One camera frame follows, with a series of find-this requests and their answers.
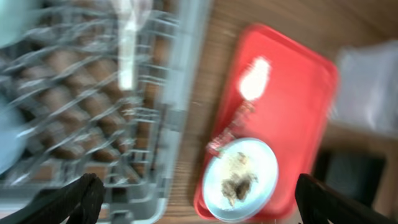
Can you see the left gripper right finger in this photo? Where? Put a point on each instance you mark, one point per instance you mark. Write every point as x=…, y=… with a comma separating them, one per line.
x=317, y=203

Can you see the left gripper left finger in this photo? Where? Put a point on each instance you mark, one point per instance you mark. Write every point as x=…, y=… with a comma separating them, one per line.
x=78, y=202

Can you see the light blue small bowl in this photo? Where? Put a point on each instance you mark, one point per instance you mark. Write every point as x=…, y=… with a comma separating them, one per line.
x=12, y=140

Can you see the white plastic spoon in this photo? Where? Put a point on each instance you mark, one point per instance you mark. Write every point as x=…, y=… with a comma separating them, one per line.
x=132, y=16

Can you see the mint green bowl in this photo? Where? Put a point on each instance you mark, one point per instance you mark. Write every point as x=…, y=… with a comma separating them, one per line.
x=17, y=17

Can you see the grey dishwasher rack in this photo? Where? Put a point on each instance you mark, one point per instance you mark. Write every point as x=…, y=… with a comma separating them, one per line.
x=63, y=78

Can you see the black plastic tray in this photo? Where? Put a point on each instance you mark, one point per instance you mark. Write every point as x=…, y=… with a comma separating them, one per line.
x=354, y=175

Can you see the light blue dinner plate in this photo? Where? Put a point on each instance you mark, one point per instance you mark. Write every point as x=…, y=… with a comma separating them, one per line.
x=265, y=167

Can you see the food scraps on plate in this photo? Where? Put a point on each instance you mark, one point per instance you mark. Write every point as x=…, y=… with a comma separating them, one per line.
x=237, y=176

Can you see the red plastic tray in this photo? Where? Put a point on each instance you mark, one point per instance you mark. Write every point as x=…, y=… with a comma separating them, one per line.
x=292, y=113

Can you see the red snack wrapper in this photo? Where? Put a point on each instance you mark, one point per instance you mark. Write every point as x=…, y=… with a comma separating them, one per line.
x=216, y=146

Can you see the clear plastic bin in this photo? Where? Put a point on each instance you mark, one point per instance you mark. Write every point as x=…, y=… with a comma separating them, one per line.
x=367, y=93

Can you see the crumpled white napkin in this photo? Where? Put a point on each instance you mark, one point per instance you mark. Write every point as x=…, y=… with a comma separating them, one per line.
x=255, y=79

